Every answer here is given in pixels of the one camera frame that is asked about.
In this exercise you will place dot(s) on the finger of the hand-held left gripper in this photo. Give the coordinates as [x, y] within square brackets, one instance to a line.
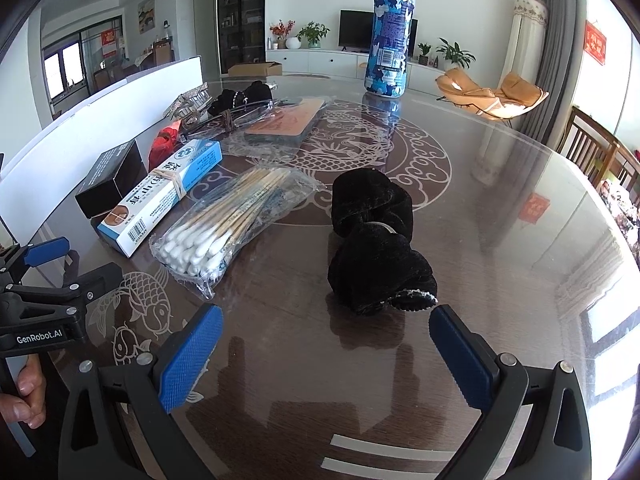
[95, 285]
[46, 253]

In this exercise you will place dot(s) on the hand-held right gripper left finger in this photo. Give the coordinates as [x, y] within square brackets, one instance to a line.
[190, 355]

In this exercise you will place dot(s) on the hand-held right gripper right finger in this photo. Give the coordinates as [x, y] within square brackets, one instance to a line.
[462, 360]

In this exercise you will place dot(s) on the bag of cotton swabs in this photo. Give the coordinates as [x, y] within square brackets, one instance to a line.
[225, 230]

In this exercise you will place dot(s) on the red snack packet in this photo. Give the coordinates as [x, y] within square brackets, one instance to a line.
[162, 147]

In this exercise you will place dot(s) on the large black velvet hair bow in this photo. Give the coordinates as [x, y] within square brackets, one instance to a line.
[370, 210]

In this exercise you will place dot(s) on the rhinestone bow hair claw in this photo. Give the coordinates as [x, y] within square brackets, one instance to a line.
[187, 100]

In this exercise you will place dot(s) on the orange phone case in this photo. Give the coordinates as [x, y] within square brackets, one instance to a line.
[285, 122]

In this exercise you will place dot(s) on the brown patterned glass desktop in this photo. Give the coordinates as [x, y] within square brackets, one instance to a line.
[500, 240]

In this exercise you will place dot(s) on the person's left hand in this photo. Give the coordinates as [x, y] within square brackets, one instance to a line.
[31, 395]

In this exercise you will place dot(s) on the blue and white medicine box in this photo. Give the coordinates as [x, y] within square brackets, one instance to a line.
[150, 210]

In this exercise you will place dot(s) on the black cardboard box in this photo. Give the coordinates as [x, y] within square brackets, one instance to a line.
[110, 175]

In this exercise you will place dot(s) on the white board panel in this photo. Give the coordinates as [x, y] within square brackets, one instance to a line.
[75, 135]

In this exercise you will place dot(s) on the tan rubber band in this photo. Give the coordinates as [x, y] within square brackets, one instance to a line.
[175, 182]

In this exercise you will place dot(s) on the balcony window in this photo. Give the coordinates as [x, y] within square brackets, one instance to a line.
[62, 70]

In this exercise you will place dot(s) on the floral patterned cloth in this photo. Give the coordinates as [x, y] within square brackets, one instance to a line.
[622, 215]

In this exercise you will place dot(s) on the red door poster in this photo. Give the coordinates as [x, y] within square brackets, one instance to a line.
[110, 42]

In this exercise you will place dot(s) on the brown dining chair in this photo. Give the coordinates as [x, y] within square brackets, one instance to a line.
[162, 52]

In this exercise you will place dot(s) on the wooden slatted chair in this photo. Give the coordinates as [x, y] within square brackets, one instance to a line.
[585, 140]
[622, 170]

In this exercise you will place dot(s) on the brown cardboard box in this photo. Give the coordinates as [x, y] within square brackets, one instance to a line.
[252, 68]

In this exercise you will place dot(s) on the orange lounge chair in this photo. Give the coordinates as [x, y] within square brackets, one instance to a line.
[515, 92]

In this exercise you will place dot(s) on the large leafy potted plant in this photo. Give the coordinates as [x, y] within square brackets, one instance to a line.
[454, 55]

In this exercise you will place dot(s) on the dark display cabinet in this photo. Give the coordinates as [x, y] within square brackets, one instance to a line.
[241, 15]

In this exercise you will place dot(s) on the small potted plant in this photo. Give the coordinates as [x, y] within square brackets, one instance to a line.
[424, 52]

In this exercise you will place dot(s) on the white round vase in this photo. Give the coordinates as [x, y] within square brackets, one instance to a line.
[293, 43]

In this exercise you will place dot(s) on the red flower arrangement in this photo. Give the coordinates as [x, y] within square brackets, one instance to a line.
[280, 30]

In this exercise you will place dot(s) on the white television cabinet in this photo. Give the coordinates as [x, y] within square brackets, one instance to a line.
[320, 62]

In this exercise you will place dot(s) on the grey curtain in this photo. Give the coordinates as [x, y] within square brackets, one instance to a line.
[560, 50]

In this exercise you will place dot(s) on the covered standing air conditioner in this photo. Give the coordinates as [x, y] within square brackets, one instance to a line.
[522, 40]

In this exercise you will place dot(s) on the bushy green potted plant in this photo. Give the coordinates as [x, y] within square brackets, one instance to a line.
[312, 34]

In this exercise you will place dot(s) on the blue camouflage bottle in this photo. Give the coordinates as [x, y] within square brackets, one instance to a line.
[390, 35]

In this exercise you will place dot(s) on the black television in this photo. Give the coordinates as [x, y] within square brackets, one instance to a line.
[355, 30]

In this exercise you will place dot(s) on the framed wall painting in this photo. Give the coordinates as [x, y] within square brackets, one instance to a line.
[146, 14]

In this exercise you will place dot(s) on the red wall decoration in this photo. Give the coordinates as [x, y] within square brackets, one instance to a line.
[595, 42]

